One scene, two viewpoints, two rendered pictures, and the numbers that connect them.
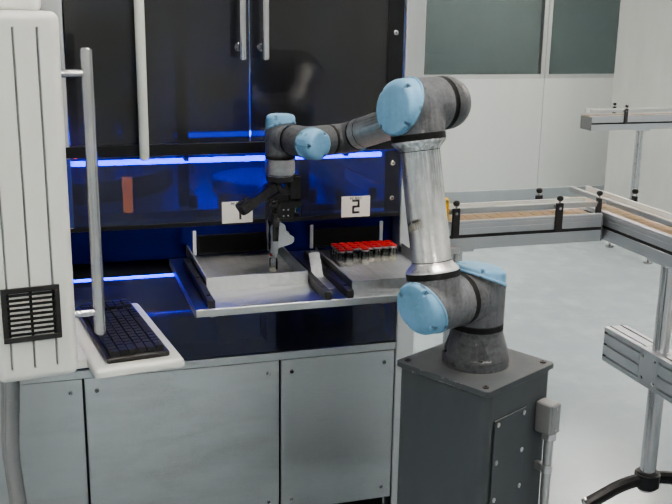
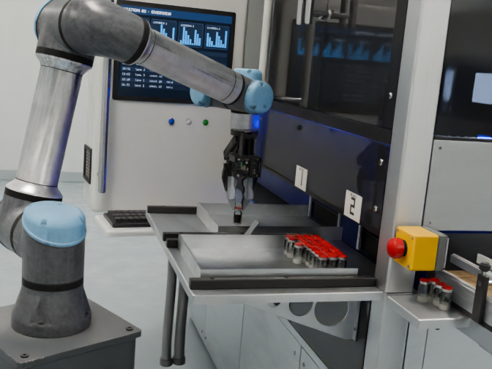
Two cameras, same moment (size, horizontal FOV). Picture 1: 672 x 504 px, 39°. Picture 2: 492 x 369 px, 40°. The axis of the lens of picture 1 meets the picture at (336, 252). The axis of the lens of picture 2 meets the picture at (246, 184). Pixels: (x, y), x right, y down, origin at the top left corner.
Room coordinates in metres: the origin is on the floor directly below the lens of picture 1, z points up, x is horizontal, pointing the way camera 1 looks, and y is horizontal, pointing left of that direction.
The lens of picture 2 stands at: (2.39, -1.55, 1.33)
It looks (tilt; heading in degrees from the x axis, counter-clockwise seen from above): 11 degrees down; 91
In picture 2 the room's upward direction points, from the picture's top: 5 degrees clockwise
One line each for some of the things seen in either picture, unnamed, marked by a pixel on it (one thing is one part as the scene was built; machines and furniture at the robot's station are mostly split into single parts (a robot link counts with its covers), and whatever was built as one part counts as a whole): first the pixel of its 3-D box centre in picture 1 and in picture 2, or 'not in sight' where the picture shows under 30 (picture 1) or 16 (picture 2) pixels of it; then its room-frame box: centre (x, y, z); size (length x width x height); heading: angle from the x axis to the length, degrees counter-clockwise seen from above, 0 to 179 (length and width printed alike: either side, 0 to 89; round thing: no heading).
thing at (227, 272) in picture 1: (244, 263); (266, 220); (2.44, 0.24, 0.90); 0.34 x 0.26 x 0.04; 17
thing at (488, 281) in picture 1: (477, 292); (52, 239); (2.02, -0.32, 0.96); 0.13 x 0.12 x 0.14; 131
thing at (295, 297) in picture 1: (312, 276); (259, 247); (2.42, 0.06, 0.87); 0.70 x 0.48 x 0.02; 107
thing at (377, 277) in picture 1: (379, 266); (263, 258); (2.43, -0.12, 0.90); 0.34 x 0.26 x 0.04; 17
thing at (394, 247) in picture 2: not in sight; (397, 247); (2.68, -0.30, 0.99); 0.04 x 0.04 x 0.04; 17
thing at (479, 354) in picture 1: (476, 340); (52, 298); (2.02, -0.32, 0.84); 0.15 x 0.15 x 0.10
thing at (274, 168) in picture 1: (279, 167); (246, 121); (2.36, 0.15, 1.17); 0.08 x 0.08 x 0.05
